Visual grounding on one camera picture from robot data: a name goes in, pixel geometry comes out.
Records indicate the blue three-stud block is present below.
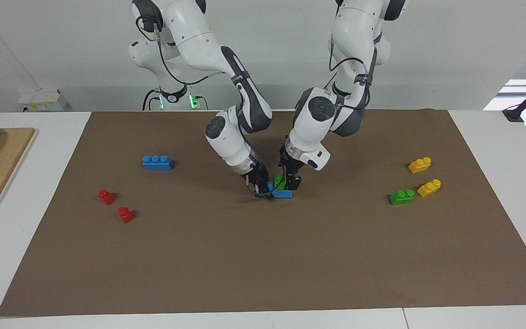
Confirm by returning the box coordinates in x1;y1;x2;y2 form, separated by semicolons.
143;155;173;171
267;181;293;198

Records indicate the green block with printed studs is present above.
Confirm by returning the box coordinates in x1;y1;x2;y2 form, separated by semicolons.
389;189;415;206

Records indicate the yellow two-stud block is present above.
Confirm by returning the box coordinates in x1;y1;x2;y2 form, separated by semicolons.
408;157;432;174
417;179;442;198

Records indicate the brown paper table mat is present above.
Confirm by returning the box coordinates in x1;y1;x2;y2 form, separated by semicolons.
0;109;526;317

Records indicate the wooden cutting board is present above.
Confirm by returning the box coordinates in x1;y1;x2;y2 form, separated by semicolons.
0;127;37;212

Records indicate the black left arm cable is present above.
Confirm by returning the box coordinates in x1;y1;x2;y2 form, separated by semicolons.
328;39;379;110

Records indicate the black base power cable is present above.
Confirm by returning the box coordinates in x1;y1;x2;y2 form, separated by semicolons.
142;88;161;111

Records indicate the white wall socket box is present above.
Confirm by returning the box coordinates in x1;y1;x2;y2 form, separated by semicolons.
18;89;69;111

